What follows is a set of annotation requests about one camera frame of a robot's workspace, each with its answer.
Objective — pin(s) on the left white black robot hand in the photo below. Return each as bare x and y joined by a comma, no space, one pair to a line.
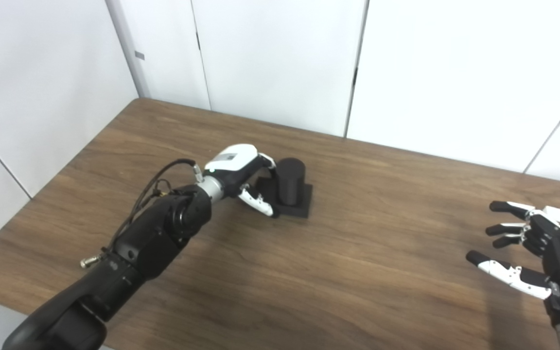
231,160

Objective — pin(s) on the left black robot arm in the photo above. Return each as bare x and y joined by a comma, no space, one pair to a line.
139,248

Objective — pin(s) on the black peg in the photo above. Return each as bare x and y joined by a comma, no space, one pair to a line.
289,180

